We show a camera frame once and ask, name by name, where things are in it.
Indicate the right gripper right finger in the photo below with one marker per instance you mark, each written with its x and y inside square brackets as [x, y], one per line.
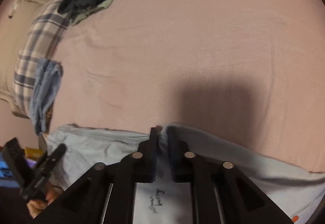
[220, 192]

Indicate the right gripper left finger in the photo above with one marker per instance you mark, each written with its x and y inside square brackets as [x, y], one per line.
[106, 193]

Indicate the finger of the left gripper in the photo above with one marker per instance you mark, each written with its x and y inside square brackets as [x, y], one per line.
[48, 161]

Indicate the light blue strawberry pants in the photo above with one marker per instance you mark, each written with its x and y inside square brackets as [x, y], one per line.
[296, 191]

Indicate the person left hand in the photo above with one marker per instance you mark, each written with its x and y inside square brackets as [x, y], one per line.
[36, 206]

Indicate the small blue folded garment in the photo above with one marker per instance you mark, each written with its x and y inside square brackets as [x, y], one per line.
[47, 83]

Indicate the plaid pillow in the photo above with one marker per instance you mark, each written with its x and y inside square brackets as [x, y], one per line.
[45, 33]

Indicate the mauve bed sheet mattress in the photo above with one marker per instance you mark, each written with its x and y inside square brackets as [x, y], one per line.
[248, 71]

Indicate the beige padded headboard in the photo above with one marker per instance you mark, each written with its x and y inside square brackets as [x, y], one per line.
[13, 36]

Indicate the small white plush toy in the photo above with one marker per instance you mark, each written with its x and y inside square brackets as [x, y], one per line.
[14, 7]

